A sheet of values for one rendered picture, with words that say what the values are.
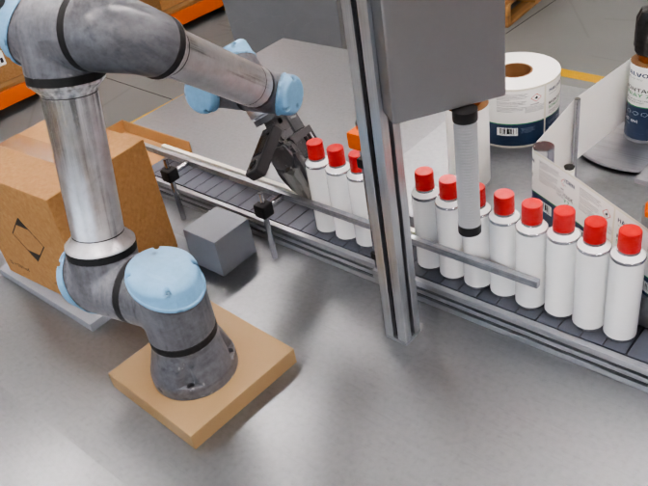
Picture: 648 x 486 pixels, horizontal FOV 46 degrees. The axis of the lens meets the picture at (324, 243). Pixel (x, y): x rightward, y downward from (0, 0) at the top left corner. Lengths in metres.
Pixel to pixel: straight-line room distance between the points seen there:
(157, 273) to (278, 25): 2.56
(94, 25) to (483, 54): 0.52
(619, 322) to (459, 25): 0.53
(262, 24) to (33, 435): 2.63
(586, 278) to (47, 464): 0.92
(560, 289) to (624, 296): 0.11
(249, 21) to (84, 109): 2.58
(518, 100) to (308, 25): 1.98
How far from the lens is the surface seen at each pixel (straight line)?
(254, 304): 1.51
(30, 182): 1.54
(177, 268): 1.21
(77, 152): 1.21
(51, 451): 1.39
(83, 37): 1.10
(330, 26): 3.54
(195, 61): 1.18
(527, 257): 1.28
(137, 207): 1.59
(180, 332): 1.23
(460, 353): 1.34
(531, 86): 1.74
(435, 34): 1.04
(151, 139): 2.21
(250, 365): 1.34
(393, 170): 1.17
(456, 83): 1.07
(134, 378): 1.39
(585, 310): 1.29
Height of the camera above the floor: 1.78
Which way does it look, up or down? 36 degrees down
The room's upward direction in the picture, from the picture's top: 10 degrees counter-clockwise
